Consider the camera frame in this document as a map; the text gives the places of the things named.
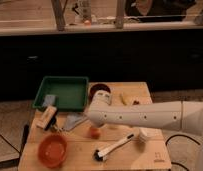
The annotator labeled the red apple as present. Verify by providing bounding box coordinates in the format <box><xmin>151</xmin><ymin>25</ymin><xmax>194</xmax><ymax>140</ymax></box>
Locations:
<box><xmin>88</xmin><ymin>126</ymin><xmax>101</xmax><ymax>139</ymax></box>

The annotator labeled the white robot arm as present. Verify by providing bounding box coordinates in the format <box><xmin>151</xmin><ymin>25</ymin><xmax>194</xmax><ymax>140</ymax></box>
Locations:
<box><xmin>86</xmin><ymin>90</ymin><xmax>203</xmax><ymax>171</ymax></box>

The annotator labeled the green plastic tray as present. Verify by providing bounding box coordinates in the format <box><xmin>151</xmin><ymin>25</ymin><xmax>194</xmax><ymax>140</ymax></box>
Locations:
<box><xmin>33</xmin><ymin>76</ymin><xmax>88</xmax><ymax>112</ymax></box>

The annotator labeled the dark red bowl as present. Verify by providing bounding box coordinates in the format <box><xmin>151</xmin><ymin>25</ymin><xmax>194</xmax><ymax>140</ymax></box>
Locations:
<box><xmin>88</xmin><ymin>83</ymin><xmax>111</xmax><ymax>101</ymax></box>

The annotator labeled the yellow banana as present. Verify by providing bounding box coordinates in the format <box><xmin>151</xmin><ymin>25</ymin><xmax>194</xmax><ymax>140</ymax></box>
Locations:
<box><xmin>120</xmin><ymin>94</ymin><xmax>131</xmax><ymax>105</ymax></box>

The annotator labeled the red grape bunch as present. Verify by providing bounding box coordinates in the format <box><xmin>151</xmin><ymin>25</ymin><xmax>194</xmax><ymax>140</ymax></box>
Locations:
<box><xmin>133</xmin><ymin>100</ymin><xmax>140</xmax><ymax>105</ymax></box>

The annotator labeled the grey folded cloth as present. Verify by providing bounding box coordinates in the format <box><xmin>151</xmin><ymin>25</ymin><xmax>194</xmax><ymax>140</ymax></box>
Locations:
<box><xmin>62</xmin><ymin>113</ymin><xmax>87</xmax><ymax>131</ymax></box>

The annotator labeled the wooden scrub brush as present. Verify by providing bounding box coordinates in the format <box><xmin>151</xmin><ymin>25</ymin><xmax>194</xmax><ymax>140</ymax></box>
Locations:
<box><xmin>36</xmin><ymin>106</ymin><xmax>57</xmax><ymax>130</ymax></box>

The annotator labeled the white plastic cup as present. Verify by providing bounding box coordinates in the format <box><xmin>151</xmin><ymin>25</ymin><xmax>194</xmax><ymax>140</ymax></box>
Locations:
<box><xmin>139</xmin><ymin>128</ymin><xmax>158</xmax><ymax>143</ymax></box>

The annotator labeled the orange plastic bowl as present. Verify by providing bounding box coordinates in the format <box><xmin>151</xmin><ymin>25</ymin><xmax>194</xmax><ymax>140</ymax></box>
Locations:
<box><xmin>37</xmin><ymin>134</ymin><xmax>67</xmax><ymax>169</ymax></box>

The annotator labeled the white handled dish brush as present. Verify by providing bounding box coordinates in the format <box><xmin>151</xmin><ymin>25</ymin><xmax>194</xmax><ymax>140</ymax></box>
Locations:
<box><xmin>93</xmin><ymin>134</ymin><xmax>134</xmax><ymax>162</ymax></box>

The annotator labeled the black cable on floor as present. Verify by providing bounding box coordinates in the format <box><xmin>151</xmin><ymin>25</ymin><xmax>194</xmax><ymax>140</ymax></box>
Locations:
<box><xmin>165</xmin><ymin>133</ymin><xmax>203</xmax><ymax>171</ymax></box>

